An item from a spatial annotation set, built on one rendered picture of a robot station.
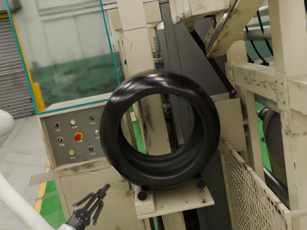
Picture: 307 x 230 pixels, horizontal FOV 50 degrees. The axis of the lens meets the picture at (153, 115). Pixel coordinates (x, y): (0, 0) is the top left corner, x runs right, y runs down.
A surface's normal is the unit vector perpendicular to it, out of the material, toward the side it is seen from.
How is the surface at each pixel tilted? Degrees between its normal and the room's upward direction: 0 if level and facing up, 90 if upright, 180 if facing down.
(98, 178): 90
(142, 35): 90
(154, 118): 90
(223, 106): 90
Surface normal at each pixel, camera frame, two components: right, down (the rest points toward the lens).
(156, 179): 0.03, 0.39
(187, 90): 0.14, 0.06
